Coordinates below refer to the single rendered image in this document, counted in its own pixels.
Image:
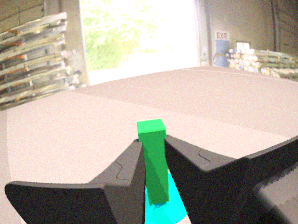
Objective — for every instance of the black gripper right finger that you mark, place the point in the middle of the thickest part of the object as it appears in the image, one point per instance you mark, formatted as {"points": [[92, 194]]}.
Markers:
{"points": [[215, 187]]}

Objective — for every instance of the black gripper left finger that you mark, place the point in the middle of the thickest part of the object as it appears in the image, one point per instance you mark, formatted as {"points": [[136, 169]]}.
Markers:
{"points": [[115, 196]]}

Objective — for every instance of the green rectangular post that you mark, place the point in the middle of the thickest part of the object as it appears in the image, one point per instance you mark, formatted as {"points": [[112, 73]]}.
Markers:
{"points": [[152, 134]]}

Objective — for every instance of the cyan circle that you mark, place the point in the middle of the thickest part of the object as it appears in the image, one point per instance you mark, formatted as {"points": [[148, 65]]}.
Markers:
{"points": [[168, 212]]}

